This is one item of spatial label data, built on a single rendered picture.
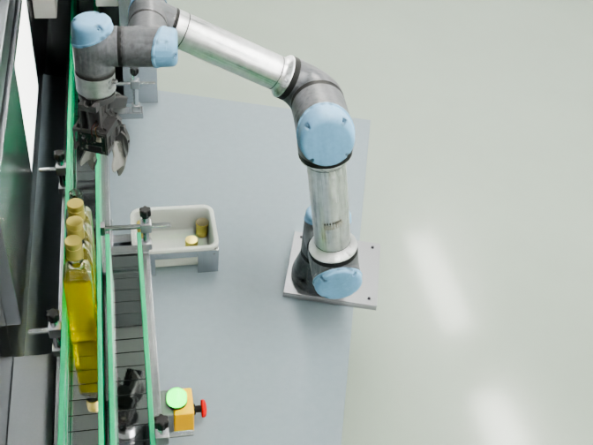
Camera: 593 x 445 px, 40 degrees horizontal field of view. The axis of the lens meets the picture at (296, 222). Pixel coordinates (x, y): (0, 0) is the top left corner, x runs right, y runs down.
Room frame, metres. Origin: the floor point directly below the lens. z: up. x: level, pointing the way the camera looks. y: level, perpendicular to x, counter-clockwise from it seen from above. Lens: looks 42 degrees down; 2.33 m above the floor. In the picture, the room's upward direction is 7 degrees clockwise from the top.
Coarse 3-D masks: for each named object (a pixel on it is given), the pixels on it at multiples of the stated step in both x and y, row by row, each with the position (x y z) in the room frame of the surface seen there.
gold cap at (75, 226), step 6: (72, 216) 1.25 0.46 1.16; (78, 216) 1.25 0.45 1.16; (66, 222) 1.23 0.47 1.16; (72, 222) 1.23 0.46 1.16; (78, 222) 1.24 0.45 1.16; (72, 228) 1.22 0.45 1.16; (78, 228) 1.23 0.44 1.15; (72, 234) 1.22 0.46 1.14; (78, 234) 1.23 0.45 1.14; (84, 234) 1.24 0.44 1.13
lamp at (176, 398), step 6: (174, 390) 1.07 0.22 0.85; (180, 390) 1.07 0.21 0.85; (168, 396) 1.06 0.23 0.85; (174, 396) 1.06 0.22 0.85; (180, 396) 1.06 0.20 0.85; (186, 396) 1.07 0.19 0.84; (168, 402) 1.05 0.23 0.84; (174, 402) 1.05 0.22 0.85; (180, 402) 1.05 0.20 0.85; (186, 402) 1.06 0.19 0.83; (174, 408) 1.04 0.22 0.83; (180, 408) 1.05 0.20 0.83
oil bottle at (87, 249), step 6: (84, 240) 1.26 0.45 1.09; (84, 246) 1.24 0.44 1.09; (90, 246) 1.25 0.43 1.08; (84, 252) 1.23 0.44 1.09; (90, 252) 1.24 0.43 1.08; (84, 258) 1.22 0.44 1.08; (90, 258) 1.22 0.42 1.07; (96, 288) 1.27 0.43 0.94; (96, 294) 1.24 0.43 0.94; (96, 300) 1.23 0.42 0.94; (96, 306) 1.22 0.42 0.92; (96, 312) 1.22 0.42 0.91
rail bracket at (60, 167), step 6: (60, 150) 1.66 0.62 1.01; (54, 156) 1.64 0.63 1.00; (60, 156) 1.64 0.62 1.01; (60, 162) 1.64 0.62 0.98; (42, 168) 1.64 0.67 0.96; (48, 168) 1.64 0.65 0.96; (54, 168) 1.64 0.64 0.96; (60, 168) 1.64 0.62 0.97; (60, 174) 1.64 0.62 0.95; (60, 180) 1.64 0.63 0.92; (60, 186) 1.64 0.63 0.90; (60, 192) 1.64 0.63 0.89
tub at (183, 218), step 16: (160, 208) 1.67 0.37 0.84; (176, 208) 1.68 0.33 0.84; (192, 208) 1.69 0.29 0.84; (208, 208) 1.69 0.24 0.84; (176, 224) 1.67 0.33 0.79; (192, 224) 1.68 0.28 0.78; (208, 224) 1.67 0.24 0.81; (160, 240) 1.62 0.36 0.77; (176, 240) 1.63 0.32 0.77; (208, 240) 1.64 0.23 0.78
